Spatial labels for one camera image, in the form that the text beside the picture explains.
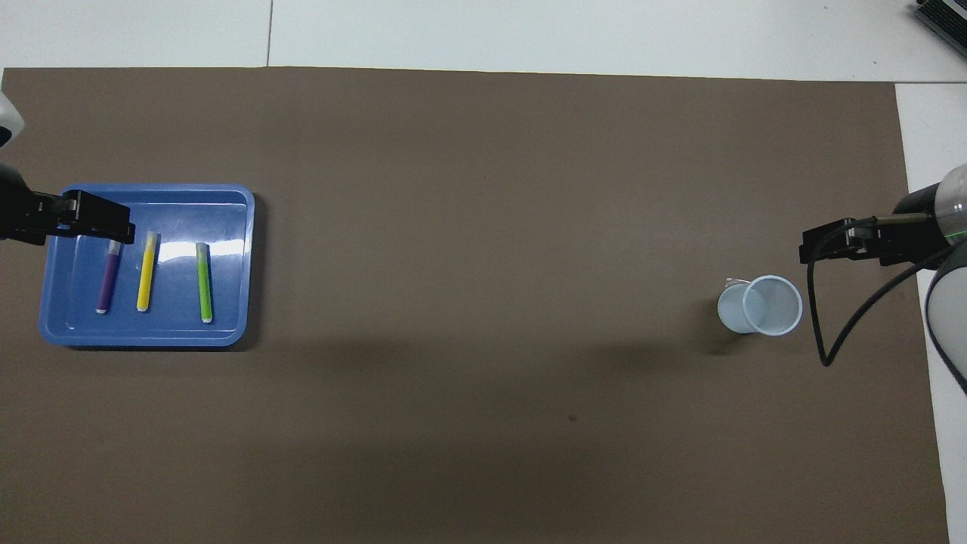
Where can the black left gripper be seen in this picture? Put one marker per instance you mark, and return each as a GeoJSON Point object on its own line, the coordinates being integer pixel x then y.
{"type": "Point", "coordinates": [19, 211]}

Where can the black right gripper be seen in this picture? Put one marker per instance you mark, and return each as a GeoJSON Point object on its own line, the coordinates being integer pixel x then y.
{"type": "Point", "coordinates": [910, 238]}

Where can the purple marker pen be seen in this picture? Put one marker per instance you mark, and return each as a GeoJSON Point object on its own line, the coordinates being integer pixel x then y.
{"type": "Point", "coordinates": [107, 283]}

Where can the yellow marker pen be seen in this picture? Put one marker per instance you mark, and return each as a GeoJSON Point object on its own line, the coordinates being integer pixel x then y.
{"type": "Point", "coordinates": [146, 279]}

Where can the green marker pen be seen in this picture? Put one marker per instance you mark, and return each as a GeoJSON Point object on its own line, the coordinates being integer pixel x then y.
{"type": "Point", "coordinates": [204, 287]}

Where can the translucent plastic cup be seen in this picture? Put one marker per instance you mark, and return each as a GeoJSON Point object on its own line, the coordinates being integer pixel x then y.
{"type": "Point", "coordinates": [733, 310]}

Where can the blue plastic tray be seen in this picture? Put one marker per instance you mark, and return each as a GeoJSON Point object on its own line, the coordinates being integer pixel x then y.
{"type": "Point", "coordinates": [227, 302]}

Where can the grey ribbed device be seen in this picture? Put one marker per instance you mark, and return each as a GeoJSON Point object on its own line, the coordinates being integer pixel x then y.
{"type": "Point", "coordinates": [948, 23]}

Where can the brown table mat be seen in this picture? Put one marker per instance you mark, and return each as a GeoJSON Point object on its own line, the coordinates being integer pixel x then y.
{"type": "Point", "coordinates": [483, 264]}

